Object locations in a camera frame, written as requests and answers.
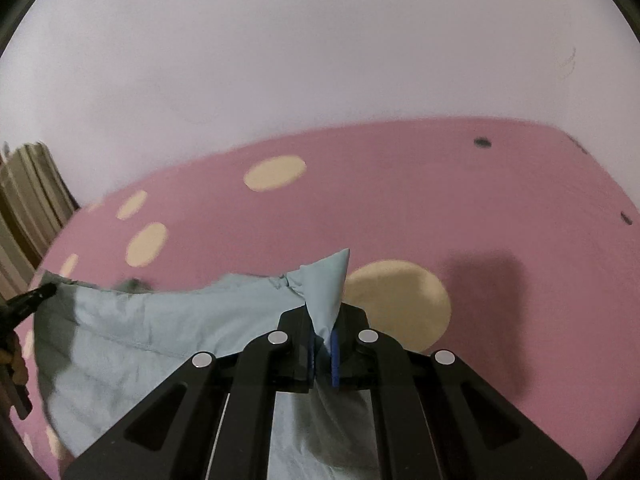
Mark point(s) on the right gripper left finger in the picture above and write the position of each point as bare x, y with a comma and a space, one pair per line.
211, 418

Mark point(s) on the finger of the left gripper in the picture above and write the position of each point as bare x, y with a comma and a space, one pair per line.
15, 310

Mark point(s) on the pink polka dot bed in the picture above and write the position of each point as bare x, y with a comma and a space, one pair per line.
505, 242

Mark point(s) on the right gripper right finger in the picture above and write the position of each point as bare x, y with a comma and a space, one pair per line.
434, 417

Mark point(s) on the light blue quilted jacket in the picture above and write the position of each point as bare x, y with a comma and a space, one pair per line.
99, 352

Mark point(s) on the person's left hand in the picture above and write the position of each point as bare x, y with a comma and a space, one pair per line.
11, 354

